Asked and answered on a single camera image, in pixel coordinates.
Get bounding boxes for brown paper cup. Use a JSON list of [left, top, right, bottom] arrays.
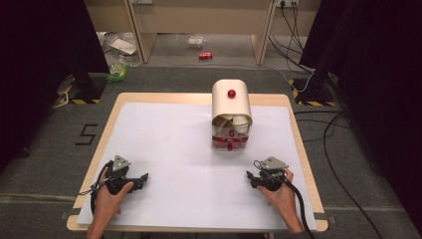
[[212, 114, 234, 129]]

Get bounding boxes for white roll-top storage box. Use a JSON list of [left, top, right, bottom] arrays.
[[211, 78, 254, 152]]

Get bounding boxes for clear drawer with red knob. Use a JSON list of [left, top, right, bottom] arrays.
[[212, 127, 250, 137]]

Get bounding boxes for black cables from wall socket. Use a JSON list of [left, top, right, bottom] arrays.
[[268, 2, 315, 75]]

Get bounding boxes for green snack bag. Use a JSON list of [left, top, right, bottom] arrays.
[[105, 62, 130, 84]]

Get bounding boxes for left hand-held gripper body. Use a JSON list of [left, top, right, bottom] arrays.
[[105, 154, 135, 196]]

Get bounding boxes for black curtain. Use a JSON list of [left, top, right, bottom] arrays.
[[299, 0, 422, 235], [0, 0, 110, 174]]

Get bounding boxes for white paper cup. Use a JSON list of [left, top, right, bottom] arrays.
[[232, 114, 251, 134]]

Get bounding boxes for person's left hand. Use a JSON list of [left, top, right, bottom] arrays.
[[94, 167, 134, 222]]

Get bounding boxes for long black floor cable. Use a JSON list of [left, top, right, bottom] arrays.
[[293, 109, 386, 239]]

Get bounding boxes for black stand base striped tape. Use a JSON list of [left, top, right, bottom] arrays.
[[288, 77, 338, 108], [54, 73, 107, 106]]

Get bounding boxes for white paper sheet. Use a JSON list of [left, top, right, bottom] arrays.
[[76, 102, 318, 231]]

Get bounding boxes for white wall socket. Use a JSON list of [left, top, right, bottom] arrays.
[[275, 0, 300, 9]]

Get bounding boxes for red snack packets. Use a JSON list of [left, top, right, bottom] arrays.
[[211, 134, 250, 152]]

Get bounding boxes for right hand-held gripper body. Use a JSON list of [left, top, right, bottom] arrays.
[[259, 155, 290, 193]]

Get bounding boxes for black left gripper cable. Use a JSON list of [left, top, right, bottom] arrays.
[[78, 160, 115, 216]]

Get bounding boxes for white power strip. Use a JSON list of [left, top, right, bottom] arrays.
[[186, 35, 206, 50]]

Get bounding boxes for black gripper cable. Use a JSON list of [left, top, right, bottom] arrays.
[[283, 178, 317, 239], [78, 160, 115, 216]]

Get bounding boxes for light wooden desk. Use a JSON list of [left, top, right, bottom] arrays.
[[84, 0, 322, 67]]

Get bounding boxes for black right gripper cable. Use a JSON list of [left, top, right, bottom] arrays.
[[283, 178, 317, 239]]

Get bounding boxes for row of red packets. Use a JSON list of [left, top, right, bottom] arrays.
[[212, 135, 249, 148]]

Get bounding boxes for person's right hand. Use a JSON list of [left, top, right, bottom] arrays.
[[257, 167, 299, 222]]

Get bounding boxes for clear plastic bag with papers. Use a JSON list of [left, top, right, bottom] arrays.
[[96, 31, 142, 68]]

